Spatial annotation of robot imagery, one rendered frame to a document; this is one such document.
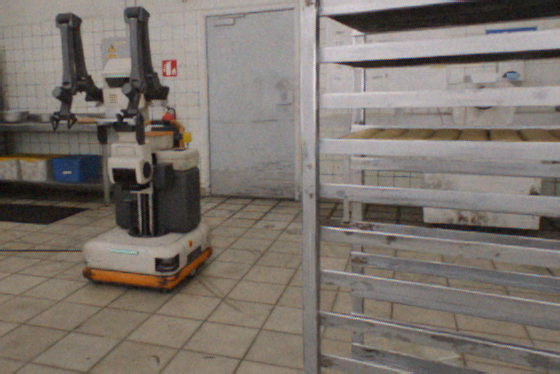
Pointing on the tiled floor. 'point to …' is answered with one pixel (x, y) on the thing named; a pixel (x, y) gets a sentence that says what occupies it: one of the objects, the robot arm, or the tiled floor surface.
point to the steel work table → (60, 130)
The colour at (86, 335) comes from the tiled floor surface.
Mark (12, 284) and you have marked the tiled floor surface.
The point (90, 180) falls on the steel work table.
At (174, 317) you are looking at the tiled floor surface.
